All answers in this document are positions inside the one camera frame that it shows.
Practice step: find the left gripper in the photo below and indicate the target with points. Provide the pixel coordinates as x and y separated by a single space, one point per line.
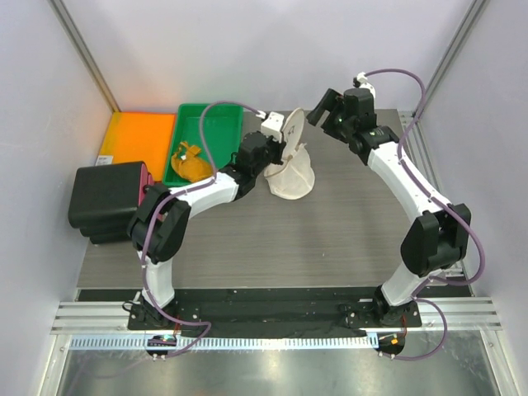
279 148

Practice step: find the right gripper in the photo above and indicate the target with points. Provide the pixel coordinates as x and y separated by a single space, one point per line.
330 100

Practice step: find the orange lace bra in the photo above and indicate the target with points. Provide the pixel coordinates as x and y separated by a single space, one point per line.
187 163

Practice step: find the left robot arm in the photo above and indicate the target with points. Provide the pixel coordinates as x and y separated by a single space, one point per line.
158 226

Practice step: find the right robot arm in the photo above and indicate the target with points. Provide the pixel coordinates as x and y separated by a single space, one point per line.
436 238

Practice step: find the orange clip file folder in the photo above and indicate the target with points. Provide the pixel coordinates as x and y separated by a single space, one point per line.
138 137

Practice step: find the black pink drawer unit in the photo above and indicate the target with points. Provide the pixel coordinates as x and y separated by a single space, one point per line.
105 198

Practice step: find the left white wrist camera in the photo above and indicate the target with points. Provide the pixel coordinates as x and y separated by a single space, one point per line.
272 126

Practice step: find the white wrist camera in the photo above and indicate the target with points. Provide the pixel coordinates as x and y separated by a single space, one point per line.
272 126
361 81

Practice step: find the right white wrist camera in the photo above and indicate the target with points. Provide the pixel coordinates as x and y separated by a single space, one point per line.
361 81

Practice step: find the right aluminium frame post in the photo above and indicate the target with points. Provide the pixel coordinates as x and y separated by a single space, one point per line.
454 48

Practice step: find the aluminium frame post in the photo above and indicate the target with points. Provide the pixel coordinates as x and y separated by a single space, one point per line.
75 36
454 48

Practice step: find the white slotted cable duct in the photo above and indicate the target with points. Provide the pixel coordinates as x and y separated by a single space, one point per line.
149 342

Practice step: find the left aluminium frame post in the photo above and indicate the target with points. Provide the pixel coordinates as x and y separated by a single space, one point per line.
75 36

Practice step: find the front aluminium rail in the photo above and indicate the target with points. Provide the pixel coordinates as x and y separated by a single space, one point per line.
460 314

